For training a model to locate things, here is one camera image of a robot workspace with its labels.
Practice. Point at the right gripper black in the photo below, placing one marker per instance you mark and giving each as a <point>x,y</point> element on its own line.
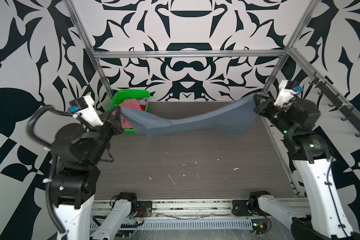
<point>263,108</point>

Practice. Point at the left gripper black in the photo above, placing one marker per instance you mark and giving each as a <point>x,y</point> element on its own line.
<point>110,120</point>

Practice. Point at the grey blue t shirt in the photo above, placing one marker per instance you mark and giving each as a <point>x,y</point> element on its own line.
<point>234,118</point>

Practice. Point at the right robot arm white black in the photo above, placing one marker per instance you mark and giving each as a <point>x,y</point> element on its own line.
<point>311,155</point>

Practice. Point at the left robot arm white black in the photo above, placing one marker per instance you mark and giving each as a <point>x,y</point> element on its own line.
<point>71,189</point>

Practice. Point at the green plastic basket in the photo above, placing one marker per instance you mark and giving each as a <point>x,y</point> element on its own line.
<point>123,95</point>

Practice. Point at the pink t shirt in basket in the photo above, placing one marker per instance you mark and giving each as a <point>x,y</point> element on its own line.
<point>131,104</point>

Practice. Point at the purple garment in basket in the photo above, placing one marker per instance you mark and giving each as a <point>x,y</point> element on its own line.
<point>143,101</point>

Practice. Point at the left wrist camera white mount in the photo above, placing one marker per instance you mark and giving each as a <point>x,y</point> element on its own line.
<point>84,107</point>

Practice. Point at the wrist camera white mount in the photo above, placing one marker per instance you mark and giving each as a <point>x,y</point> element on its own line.
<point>84,107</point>
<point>288,90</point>

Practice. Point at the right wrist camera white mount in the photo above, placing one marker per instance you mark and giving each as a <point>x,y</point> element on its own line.
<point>288,90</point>

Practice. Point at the aluminium frame back crossbar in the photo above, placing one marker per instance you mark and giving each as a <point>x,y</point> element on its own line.
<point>188,54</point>

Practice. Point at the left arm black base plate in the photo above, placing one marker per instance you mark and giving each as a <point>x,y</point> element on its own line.
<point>144,208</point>

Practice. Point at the black wall hook rail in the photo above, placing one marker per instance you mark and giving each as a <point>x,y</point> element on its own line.
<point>339,102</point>

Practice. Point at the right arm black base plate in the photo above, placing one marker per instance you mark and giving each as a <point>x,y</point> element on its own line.
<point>241,208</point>

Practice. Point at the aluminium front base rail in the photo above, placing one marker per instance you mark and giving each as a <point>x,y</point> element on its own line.
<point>195,208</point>

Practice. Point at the aluminium frame corner post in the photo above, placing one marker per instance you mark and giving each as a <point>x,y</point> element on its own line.
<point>302,24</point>

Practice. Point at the small electronics board with wires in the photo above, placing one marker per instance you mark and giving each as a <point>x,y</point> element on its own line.
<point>261,226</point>

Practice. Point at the aluminium frame left post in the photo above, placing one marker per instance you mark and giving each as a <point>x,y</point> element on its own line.
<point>75,18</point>

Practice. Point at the white slotted cable duct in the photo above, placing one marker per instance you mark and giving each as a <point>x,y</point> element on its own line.
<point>189,224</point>

